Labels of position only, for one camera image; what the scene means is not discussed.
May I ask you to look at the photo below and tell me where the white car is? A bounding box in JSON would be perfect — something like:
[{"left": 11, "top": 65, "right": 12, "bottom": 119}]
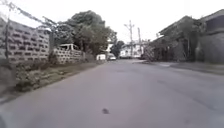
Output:
[{"left": 107, "top": 53, "right": 117, "bottom": 61}]

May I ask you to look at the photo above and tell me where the small green tree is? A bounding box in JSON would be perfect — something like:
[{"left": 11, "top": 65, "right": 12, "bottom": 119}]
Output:
[{"left": 110, "top": 40, "right": 125, "bottom": 58}]

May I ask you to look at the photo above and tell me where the white building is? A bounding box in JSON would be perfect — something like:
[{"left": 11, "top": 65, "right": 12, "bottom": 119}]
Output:
[{"left": 119, "top": 43, "right": 145, "bottom": 60}]

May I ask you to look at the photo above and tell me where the utility pole with crossarms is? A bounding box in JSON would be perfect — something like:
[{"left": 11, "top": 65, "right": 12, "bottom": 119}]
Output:
[{"left": 123, "top": 19, "right": 136, "bottom": 59}]

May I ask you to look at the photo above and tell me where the plain utility pole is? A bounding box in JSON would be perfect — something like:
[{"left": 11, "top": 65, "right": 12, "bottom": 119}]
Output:
[{"left": 137, "top": 27, "right": 143, "bottom": 58}]

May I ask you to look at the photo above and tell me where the grey asphalt road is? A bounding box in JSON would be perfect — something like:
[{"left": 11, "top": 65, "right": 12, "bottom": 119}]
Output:
[{"left": 0, "top": 58, "right": 224, "bottom": 128}]

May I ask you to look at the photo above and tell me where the large green tree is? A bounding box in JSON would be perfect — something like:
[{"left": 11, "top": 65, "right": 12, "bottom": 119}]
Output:
[{"left": 54, "top": 9, "right": 118, "bottom": 58}]

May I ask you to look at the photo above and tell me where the dark roofed building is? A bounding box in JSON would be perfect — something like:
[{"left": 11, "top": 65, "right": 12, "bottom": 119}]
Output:
[{"left": 143, "top": 15, "right": 201, "bottom": 63}]

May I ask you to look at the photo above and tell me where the weedy dirt verge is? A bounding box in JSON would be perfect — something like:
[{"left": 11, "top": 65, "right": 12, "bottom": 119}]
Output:
[{"left": 0, "top": 59, "right": 101, "bottom": 101}]

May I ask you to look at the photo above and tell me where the grey building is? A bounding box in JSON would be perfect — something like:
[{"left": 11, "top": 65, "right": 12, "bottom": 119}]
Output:
[{"left": 194, "top": 8, "right": 224, "bottom": 65}]

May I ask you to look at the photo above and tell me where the grey concrete block wall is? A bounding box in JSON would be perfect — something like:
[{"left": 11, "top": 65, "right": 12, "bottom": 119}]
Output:
[{"left": 0, "top": 18, "right": 86, "bottom": 65}]

